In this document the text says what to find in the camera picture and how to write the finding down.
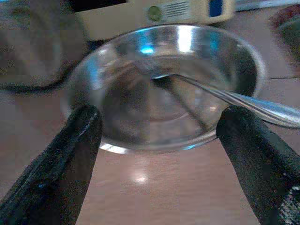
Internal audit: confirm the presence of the stainless steel bowl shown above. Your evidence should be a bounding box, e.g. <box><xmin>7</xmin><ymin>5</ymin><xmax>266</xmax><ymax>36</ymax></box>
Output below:
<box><xmin>67</xmin><ymin>24</ymin><xmax>267</xmax><ymax>155</ymax></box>

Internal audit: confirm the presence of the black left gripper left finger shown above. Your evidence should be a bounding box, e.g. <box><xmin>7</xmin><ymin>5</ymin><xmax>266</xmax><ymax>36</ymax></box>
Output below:
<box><xmin>0</xmin><ymin>105</ymin><xmax>103</xmax><ymax>225</ymax></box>

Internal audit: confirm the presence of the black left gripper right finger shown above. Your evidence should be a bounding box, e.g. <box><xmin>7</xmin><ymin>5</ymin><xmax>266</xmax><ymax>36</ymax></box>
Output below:
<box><xmin>215</xmin><ymin>105</ymin><xmax>300</xmax><ymax>225</ymax></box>

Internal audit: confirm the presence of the metal fork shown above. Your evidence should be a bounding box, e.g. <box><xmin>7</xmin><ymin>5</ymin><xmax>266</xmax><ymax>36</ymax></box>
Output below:
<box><xmin>152</xmin><ymin>74</ymin><xmax>300</xmax><ymax>129</ymax></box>

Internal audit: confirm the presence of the cream water ionizer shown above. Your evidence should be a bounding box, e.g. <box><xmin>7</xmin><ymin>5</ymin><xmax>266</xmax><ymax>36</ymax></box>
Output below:
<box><xmin>72</xmin><ymin>0</ymin><xmax>236</xmax><ymax>42</ymax></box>

